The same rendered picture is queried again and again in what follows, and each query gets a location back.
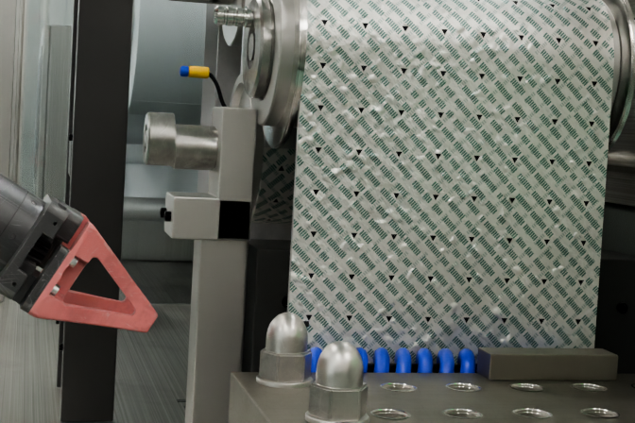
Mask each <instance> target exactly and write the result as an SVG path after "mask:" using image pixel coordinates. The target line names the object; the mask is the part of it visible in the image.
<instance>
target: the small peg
mask: <svg viewBox="0 0 635 423"><path fill-rule="evenodd" d="M214 23H215V25H226V26H233V25H235V26H240V27H241V26H244V27H251V26H252V24H253V10H252V8H245V9H243V8H233V7H226V8H224V7H221V6H216V7H215V10H214Z"/></svg>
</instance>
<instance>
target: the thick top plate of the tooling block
mask: <svg viewBox="0 0 635 423"><path fill-rule="evenodd" d="M258 375H259V372H231V388H230V405H229V423H309V422H308V421H306V420H305V413H306V412H307V411H308V410H309V393H310V386H309V387H304V388H291V389H290V388H276V387H269V386H264V385H262V384H260V383H258V382H257V381H256V377H257V376H258ZM363 382H364V383H366V384H367V386H368V402H367V415H368V416H369V423H635V374H617V380H616V381H490V380H488V379H487V378H485V377H483V376H482V375H480V374H478V373H364V378H363Z"/></svg>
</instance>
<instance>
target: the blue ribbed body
mask: <svg viewBox="0 0 635 423"><path fill-rule="evenodd" d="M356 349H357V350H358V351H359V353H360V355H361V358H362V361H363V366H364V373H477V372H476V370H477V364H476V363H475V357H474V354H473V352H472V351H471V350H470V349H469V348H463V349H461V350H460V351H459V353H458V357H457V364H455V358H454V355H453V352H452V351H451V350H450V349H449V348H442V349H441V350H440V351H439V352H438V356H437V363H436V364H433V356H432V353H431V351H430V350H429V349H428V348H421V349H420V350H418V352H417V355H416V363H415V364H412V360H411V355H410V352H409V350H408V349H406V348H405V347H400V348H399V349H398V350H397V351H396V354H395V358H394V363H391V362H390V359H389V354H388V351H387V350H386V349H385V348H383V347H378V348H377V349H376V350H375V351H374V355H373V363H368V354H367V352H366V350H365V349H363V348H362V347H357V348H356ZM311 352H312V364H311V372H317V364H318V358H319V356H320V354H321V352H322V350H321V348H319V347H312V348H311Z"/></svg>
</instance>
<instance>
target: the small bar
mask: <svg viewBox="0 0 635 423"><path fill-rule="evenodd" d="M617 367H618V355H616V354H614V353H612V352H609V351H607V350H604V349H603V348H544V347H479V348H478V356H477V370H476V372H477V373H478V374H480V375H482V376H483V377H485V378H487V379H488V380H490V381H616V380H617Z"/></svg>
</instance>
